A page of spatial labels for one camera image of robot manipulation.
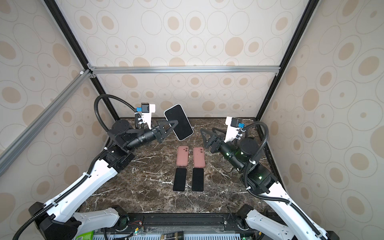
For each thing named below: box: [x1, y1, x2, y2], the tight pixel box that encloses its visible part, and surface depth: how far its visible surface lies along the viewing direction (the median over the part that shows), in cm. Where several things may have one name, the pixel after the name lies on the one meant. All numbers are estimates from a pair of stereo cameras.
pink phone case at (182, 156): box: [176, 146, 189, 167], surface depth 99 cm
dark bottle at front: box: [160, 230, 184, 240], surface depth 69 cm
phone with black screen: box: [192, 168, 204, 192], surface depth 89 cm
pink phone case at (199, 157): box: [193, 147, 206, 168], surface depth 100 cm
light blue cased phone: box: [164, 104, 194, 141], surface depth 59 cm
